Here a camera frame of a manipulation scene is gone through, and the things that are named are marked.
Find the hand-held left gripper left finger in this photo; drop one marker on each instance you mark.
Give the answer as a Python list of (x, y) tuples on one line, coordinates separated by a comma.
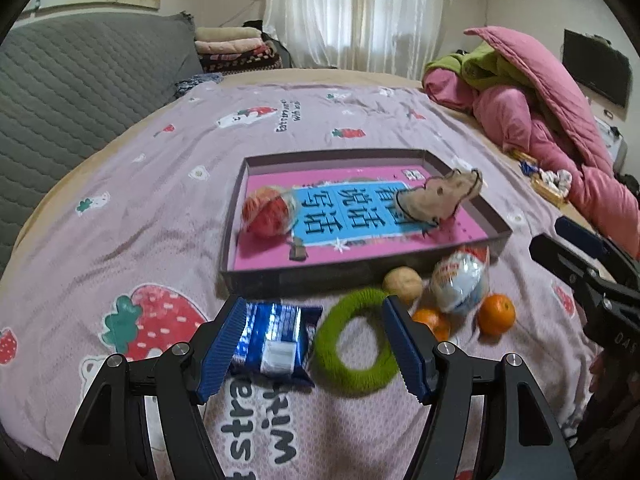
[(225, 355)]

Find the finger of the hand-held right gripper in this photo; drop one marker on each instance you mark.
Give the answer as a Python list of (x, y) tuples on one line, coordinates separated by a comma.
[(560, 260), (580, 237)]

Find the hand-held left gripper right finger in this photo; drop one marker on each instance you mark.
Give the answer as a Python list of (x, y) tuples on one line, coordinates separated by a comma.
[(402, 345)]

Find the orange mandarin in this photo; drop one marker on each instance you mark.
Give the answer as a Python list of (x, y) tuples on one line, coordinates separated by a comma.
[(496, 315), (432, 322)]

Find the dark shallow cardboard box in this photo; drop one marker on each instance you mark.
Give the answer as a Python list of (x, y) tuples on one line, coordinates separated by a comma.
[(240, 280)]

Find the white egg-shaped toy packet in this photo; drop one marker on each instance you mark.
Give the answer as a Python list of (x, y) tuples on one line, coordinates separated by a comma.
[(460, 282)]

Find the blue snack packet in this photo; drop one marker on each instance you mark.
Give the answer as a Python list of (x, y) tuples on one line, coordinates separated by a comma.
[(275, 340)]

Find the small wooden box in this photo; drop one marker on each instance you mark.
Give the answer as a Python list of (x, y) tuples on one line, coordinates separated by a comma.
[(547, 190)]

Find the beige round potato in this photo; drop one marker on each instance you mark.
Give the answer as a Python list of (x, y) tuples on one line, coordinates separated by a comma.
[(402, 285)]

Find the small blue wrapped item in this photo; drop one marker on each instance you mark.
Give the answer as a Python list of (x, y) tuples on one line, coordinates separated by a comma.
[(527, 167)]

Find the white plastic case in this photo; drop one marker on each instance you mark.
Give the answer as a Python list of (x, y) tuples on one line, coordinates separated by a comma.
[(612, 142)]

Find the pink quilt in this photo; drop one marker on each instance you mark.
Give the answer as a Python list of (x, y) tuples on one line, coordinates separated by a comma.
[(545, 110)]

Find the beige plush toy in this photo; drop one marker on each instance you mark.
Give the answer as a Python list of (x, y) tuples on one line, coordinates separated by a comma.
[(440, 195)]

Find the red ball in plastic bag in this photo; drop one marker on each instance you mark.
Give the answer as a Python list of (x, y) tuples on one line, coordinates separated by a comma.
[(267, 212)]

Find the black flat television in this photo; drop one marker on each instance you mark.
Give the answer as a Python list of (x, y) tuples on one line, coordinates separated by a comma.
[(597, 67)]

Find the green blanket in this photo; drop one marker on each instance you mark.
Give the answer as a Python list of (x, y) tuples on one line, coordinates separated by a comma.
[(475, 62)]

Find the dark blue patterned cloth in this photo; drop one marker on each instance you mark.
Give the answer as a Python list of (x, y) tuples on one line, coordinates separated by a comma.
[(197, 84)]

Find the dark patterned folded blanket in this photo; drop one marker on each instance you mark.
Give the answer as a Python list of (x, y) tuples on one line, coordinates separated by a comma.
[(240, 62)]

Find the grey quilted cover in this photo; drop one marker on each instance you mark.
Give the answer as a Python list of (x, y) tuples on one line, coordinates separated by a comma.
[(75, 85)]

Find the pink folded blanket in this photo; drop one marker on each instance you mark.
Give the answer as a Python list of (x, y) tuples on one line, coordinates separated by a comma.
[(225, 46)]

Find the white sheer curtain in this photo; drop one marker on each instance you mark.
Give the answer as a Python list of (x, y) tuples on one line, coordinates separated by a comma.
[(360, 15)]

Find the beige folded blanket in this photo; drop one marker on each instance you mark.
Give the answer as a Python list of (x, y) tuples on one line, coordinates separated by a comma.
[(225, 33)]

